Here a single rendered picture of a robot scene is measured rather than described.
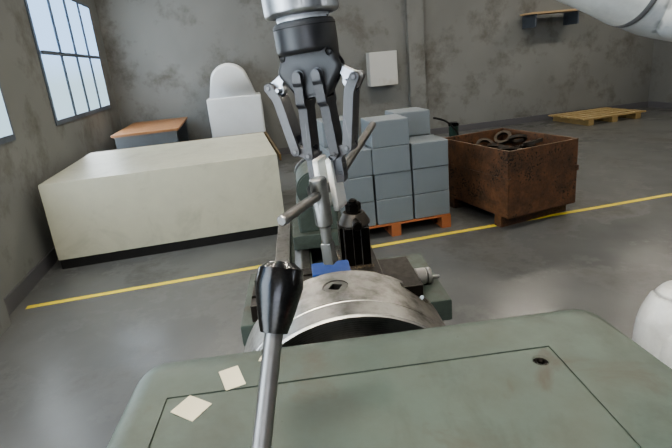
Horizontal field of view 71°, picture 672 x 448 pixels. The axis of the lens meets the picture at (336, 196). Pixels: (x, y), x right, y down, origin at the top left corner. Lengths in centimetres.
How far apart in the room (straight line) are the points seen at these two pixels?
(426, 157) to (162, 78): 526
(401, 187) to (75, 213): 277
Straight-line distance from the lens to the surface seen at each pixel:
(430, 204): 417
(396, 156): 395
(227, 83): 738
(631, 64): 1139
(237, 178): 427
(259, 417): 32
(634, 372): 48
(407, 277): 124
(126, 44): 831
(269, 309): 30
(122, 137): 668
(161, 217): 439
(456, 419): 40
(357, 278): 65
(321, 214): 58
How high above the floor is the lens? 152
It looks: 16 degrees down
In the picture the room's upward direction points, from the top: 5 degrees counter-clockwise
